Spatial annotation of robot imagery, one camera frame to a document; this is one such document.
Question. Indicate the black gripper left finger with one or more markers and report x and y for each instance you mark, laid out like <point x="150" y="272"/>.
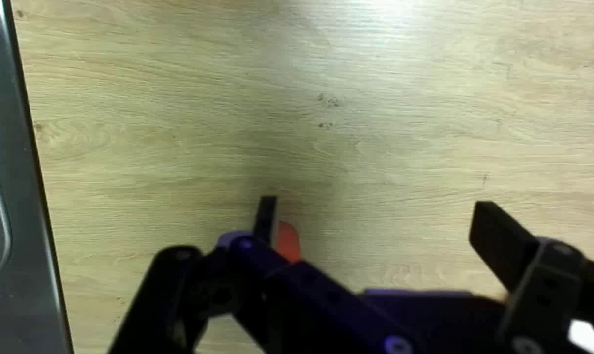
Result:
<point x="298" y="288"/>

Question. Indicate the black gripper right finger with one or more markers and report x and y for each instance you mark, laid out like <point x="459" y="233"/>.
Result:
<point x="540" y="282"/>

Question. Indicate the orange cup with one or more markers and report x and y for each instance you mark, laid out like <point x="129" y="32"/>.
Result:
<point x="288" y="241"/>

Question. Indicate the stainless steel sink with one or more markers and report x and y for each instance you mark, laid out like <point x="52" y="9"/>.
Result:
<point x="13" y="197"/>

